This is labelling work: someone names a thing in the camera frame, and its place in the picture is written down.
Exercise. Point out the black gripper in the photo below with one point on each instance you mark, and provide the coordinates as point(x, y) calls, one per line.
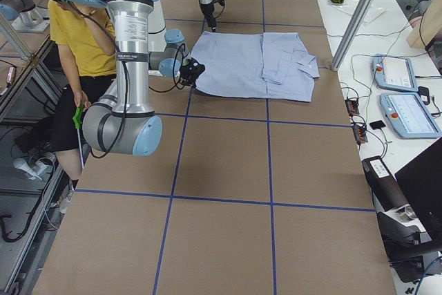
point(209, 12)
point(186, 76)

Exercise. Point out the blue striped button shirt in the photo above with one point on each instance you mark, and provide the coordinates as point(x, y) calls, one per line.
point(272, 65)

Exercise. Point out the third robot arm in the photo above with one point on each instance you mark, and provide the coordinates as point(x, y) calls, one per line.
point(11, 9)

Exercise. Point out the person in yellow shirt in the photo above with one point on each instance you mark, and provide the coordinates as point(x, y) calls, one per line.
point(84, 37)

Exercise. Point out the brown table mat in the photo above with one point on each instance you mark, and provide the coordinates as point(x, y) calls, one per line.
point(243, 196)

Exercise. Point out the far teach pendant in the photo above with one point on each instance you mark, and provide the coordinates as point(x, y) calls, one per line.
point(394, 73)

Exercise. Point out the teach pendant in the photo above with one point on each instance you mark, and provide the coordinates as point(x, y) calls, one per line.
point(408, 116)
point(394, 73)

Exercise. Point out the near teach pendant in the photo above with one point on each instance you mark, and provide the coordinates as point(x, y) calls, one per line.
point(408, 116)

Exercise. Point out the black monitor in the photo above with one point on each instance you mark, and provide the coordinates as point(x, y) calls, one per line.
point(420, 182)

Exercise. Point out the white pedestal column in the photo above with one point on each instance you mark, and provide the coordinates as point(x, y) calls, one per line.
point(156, 29)

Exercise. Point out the green handled grabber tool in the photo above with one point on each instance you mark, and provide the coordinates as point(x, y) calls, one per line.
point(77, 123)

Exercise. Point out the aluminium frame post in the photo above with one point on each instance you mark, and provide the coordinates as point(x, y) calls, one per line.
point(350, 33)

